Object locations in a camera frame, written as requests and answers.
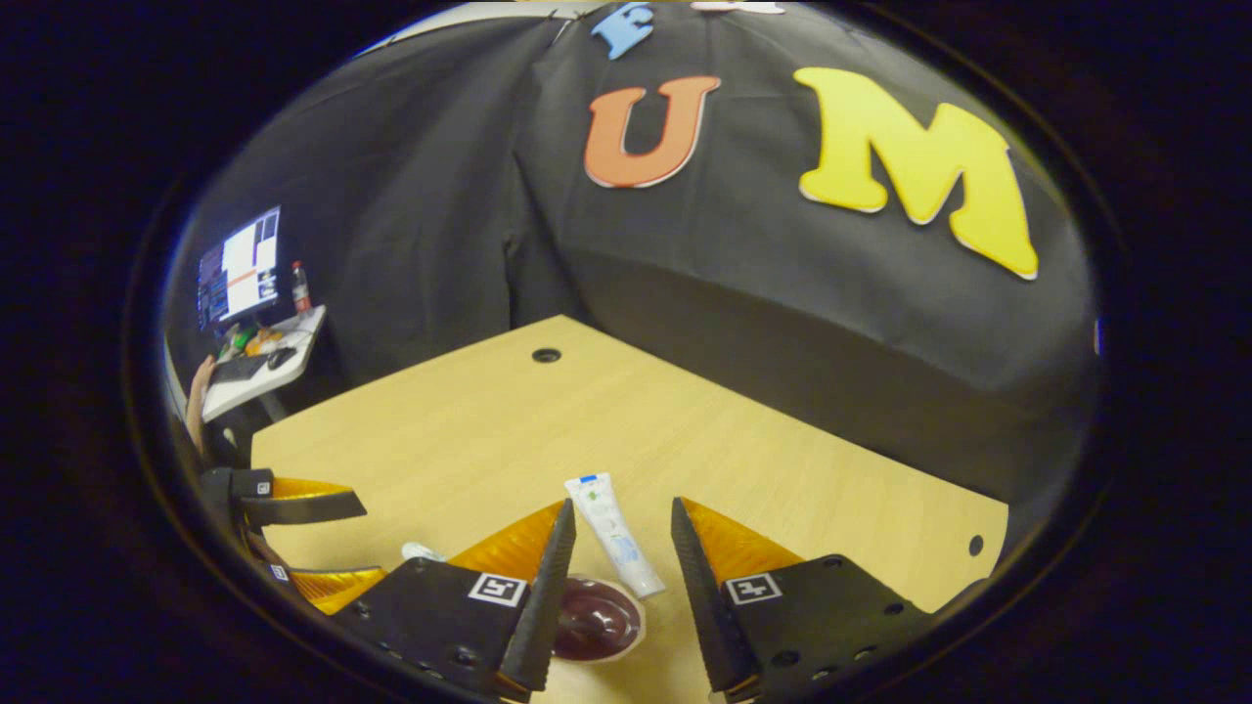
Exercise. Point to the black computer mouse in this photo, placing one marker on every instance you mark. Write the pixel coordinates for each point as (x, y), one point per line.
(282, 358)

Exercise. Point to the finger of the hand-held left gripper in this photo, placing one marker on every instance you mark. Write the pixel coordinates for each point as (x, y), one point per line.
(333, 585)
(303, 506)

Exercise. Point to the black backdrop cloth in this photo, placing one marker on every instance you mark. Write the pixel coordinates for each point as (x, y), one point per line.
(440, 196)

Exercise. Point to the orange object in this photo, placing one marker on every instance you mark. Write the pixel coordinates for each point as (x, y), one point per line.
(262, 342)

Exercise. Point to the white toothpaste tube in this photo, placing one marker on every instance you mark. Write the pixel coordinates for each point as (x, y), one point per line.
(614, 538)

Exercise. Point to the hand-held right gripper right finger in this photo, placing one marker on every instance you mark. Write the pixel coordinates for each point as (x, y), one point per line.
(709, 606)

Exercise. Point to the red-capped drink bottle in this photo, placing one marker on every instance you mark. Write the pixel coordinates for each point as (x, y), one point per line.
(300, 288)

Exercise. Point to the pale mint toothbrush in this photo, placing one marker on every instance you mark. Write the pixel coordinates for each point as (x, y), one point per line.
(421, 551)

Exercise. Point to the computer monitor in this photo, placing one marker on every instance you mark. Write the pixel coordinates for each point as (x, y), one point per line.
(240, 269)

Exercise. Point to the beige cup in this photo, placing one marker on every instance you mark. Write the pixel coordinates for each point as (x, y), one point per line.
(597, 621)

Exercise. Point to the white side table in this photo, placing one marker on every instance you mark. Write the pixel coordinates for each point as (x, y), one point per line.
(249, 393)

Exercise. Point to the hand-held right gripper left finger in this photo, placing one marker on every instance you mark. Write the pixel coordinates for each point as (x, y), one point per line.
(548, 596)

